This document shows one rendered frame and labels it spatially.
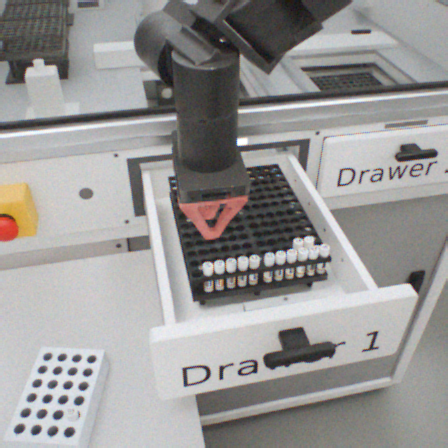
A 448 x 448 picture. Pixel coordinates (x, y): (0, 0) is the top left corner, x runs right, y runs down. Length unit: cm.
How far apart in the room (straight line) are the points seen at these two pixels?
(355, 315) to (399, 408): 106
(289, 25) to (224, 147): 12
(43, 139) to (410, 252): 77
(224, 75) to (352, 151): 44
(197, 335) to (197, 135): 19
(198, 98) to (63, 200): 42
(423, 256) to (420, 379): 62
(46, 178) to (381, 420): 117
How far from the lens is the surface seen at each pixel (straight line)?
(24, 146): 73
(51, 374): 64
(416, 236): 107
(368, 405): 156
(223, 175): 44
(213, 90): 40
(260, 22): 40
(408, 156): 82
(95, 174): 74
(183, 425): 62
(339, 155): 80
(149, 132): 71
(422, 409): 160
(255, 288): 60
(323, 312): 50
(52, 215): 79
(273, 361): 48
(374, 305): 53
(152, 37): 46
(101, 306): 74
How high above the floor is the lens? 131
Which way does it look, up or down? 40 degrees down
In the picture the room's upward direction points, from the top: straight up
